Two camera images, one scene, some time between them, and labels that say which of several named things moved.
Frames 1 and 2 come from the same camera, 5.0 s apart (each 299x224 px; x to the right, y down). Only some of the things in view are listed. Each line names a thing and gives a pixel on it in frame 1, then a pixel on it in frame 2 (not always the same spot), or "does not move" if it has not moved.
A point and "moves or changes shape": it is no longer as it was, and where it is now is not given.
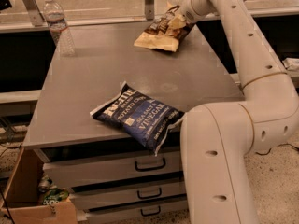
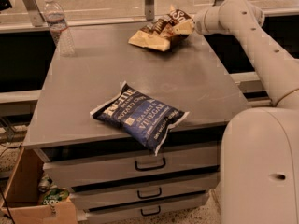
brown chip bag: [159, 34] moves or changes shape
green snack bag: [55, 196] does not move
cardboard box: [22, 202] does not move
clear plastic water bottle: [57, 23] does not move
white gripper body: [191, 12] → [200, 22]
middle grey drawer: [124, 193] does not move
